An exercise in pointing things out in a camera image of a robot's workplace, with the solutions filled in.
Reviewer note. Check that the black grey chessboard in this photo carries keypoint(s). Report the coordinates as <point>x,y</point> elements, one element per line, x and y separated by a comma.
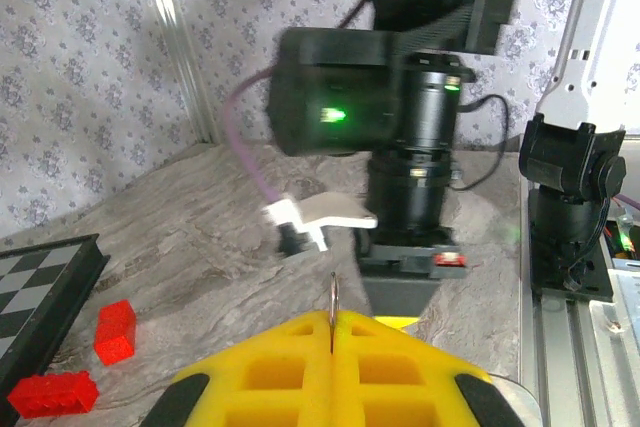
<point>30,297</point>

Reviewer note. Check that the small circuit board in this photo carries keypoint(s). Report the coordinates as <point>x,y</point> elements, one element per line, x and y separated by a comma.
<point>625,239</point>

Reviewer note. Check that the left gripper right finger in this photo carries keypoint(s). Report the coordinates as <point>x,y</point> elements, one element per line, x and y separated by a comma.
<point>415,377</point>

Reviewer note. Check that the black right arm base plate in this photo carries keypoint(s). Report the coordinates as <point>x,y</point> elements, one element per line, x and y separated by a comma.
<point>570,282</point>

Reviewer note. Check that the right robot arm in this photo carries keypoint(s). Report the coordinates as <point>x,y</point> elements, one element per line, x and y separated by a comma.
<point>590,47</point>

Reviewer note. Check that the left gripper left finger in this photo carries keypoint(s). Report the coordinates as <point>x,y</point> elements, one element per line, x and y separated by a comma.
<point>250,377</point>

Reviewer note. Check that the aluminium frame post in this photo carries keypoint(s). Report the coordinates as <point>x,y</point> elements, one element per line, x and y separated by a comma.
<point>180,47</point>

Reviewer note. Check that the long red toy brick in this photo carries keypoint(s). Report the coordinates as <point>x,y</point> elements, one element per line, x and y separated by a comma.
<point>52,394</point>

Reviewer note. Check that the short red toy brick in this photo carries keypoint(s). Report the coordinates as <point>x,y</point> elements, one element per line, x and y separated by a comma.
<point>116,332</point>

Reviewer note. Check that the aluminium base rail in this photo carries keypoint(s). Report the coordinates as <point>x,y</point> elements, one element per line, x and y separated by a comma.
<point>560,357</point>

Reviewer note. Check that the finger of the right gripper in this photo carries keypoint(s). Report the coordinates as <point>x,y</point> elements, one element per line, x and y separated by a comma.
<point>412,297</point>
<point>382,297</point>

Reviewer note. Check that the small split keyring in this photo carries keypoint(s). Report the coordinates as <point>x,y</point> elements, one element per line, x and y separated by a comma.
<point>334,297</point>

